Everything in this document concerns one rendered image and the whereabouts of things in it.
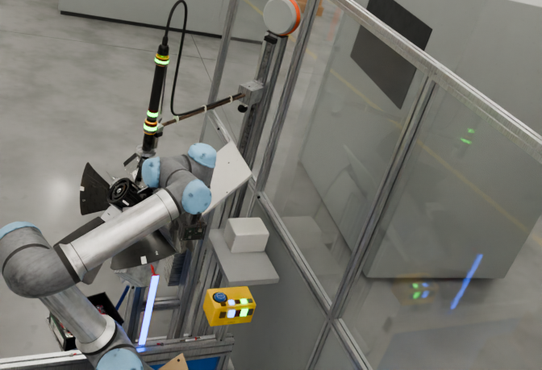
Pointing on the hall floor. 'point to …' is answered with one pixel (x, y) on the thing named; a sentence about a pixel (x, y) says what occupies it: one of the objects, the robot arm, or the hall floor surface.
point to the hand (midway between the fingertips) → (180, 247)
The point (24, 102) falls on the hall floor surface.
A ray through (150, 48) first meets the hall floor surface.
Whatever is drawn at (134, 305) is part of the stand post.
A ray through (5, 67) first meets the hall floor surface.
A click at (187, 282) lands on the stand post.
